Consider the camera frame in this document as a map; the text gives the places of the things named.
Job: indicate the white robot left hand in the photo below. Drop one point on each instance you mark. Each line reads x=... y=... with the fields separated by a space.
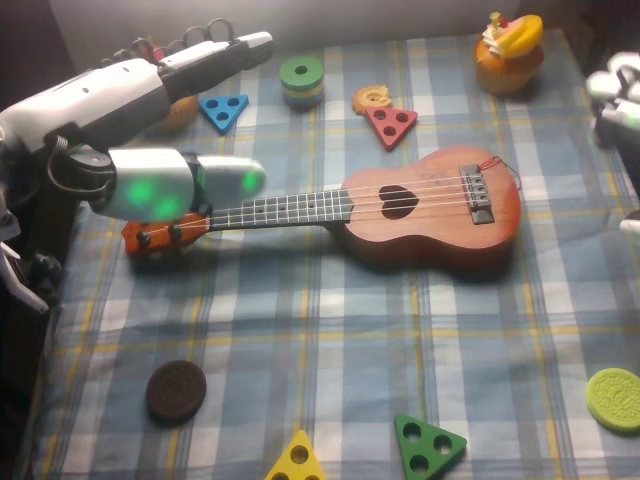
x=100 y=100

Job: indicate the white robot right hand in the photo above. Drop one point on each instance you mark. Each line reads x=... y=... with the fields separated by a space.
x=617 y=107

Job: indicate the small brown toy ukulele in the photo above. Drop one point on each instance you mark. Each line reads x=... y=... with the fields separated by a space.
x=425 y=210

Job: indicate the toy cupcake with strawberries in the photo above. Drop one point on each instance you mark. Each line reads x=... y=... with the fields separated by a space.
x=180 y=114

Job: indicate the toy cupcake with yellow fruit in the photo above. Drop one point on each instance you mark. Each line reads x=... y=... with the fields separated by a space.
x=507 y=60

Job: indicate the blue triangle block three holes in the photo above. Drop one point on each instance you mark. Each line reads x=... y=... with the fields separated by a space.
x=222 y=111

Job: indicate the red triangle block three holes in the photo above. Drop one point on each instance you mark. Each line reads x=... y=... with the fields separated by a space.
x=390 y=124

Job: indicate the beige toy biscuit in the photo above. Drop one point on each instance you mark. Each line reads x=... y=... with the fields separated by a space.
x=372 y=97

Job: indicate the green sandwich cookie toy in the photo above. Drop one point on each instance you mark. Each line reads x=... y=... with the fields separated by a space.
x=616 y=400

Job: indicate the brown sandwich cookie toy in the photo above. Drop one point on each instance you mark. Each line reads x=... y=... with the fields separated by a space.
x=176 y=390

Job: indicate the blue plaid tablecloth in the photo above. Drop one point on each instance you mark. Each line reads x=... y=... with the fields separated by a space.
x=350 y=325

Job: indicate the green triangle block three holes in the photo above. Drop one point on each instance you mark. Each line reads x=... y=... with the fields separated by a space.
x=425 y=447

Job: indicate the yellow triangle block three holes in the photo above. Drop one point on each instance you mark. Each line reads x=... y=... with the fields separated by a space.
x=295 y=462

